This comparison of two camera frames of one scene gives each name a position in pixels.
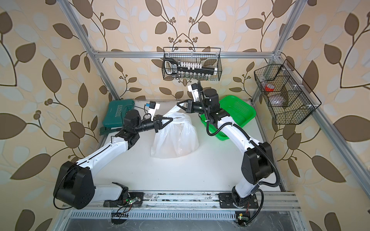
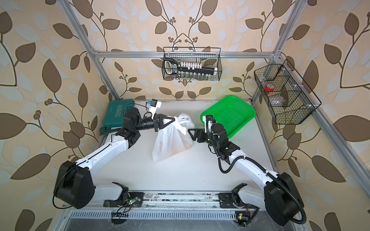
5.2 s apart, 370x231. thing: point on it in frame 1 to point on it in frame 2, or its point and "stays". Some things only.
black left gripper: x=155 y=124 stays
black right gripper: x=190 y=108 to x=202 y=131
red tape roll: x=269 y=87 stays
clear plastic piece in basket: x=277 y=99 stays
